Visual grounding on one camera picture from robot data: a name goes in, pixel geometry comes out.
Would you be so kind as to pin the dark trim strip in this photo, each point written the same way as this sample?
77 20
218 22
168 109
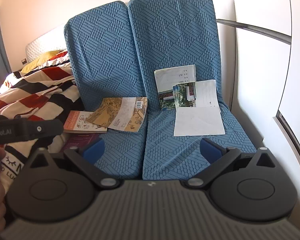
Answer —
292 140

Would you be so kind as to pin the blue textured sofa seat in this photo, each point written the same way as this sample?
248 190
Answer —
175 35
100 55

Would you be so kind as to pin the grey metal rail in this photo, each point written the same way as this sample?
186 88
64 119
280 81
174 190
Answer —
252 28

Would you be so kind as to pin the tan illustrated book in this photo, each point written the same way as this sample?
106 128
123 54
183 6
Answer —
130 115

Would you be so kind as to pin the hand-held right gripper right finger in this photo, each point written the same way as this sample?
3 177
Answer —
210 148

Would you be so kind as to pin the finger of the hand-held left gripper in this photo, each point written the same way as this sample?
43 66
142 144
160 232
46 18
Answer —
45 128

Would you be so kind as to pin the photo cover exercise notebook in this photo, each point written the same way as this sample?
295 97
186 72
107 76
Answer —
172 77
207 92

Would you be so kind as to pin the yellow pillow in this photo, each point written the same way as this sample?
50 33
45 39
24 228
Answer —
40 61

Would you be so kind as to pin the white quilted headboard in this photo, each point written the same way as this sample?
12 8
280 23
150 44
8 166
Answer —
45 45

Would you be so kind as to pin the wall socket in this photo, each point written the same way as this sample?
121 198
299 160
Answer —
24 61

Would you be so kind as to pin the purple booklet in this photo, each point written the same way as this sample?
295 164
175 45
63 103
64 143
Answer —
75 141

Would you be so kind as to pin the red black cream checked blanket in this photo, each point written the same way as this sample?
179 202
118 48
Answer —
35 90

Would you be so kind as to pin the orange cartoon book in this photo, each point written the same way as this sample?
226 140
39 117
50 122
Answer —
80 123

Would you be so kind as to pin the red patterned ruffled pillow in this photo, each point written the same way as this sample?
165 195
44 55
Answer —
61 56

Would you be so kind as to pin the white paper sheet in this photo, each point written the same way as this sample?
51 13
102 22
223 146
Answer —
200 121

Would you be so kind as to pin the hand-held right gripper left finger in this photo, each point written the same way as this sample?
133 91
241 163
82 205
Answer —
95 148

